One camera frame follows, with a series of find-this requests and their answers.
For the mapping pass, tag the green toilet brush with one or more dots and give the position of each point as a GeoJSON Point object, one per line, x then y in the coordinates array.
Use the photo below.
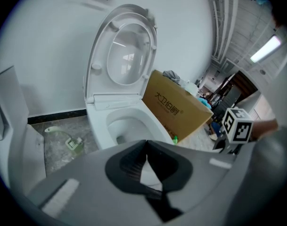
{"type": "Point", "coordinates": [72, 143]}

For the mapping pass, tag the green cleaner bottle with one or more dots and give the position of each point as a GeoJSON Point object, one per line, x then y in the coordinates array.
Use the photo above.
{"type": "Point", "coordinates": [175, 140]}

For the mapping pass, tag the blue cloth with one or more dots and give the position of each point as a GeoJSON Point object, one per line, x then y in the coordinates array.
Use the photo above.
{"type": "Point", "coordinates": [204, 102]}

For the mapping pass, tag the person's right forearm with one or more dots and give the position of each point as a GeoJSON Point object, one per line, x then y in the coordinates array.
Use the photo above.
{"type": "Point", "coordinates": [265, 128]}

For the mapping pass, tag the white packet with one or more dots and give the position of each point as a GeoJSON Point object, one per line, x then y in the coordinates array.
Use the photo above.
{"type": "Point", "coordinates": [189, 88]}

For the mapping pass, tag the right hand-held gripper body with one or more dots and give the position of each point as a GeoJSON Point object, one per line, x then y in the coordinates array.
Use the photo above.
{"type": "Point", "coordinates": [238, 126]}

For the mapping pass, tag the ceiling light fixture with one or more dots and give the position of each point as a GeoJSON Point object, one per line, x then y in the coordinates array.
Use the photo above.
{"type": "Point", "coordinates": [265, 49]}

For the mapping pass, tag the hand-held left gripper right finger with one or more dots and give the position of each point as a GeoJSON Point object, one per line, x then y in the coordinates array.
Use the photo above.
{"type": "Point", "coordinates": [199, 173]}

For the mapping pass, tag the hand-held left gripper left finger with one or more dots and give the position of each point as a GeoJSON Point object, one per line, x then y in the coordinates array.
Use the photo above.
{"type": "Point", "coordinates": [91, 185]}

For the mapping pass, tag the brown cardboard box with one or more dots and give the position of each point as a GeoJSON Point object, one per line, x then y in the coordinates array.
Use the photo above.
{"type": "Point", "coordinates": [171, 109]}

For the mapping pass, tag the grey cloth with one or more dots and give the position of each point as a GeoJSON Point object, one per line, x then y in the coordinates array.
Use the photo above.
{"type": "Point", "coordinates": [171, 76]}

